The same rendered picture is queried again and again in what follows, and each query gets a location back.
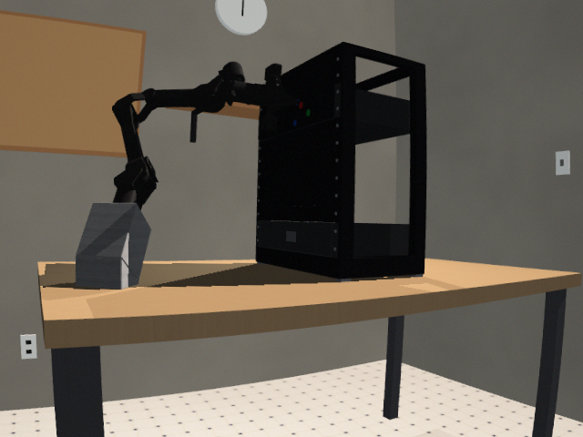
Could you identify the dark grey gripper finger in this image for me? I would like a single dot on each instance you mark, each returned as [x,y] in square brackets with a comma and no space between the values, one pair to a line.
[288,97]
[287,103]

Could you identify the black server rack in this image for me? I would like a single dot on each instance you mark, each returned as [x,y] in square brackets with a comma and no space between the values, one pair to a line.
[312,151]

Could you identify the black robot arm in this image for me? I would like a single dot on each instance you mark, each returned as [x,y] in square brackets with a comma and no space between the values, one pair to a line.
[207,98]

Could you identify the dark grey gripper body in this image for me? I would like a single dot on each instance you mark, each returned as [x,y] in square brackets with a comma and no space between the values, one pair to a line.
[268,122]

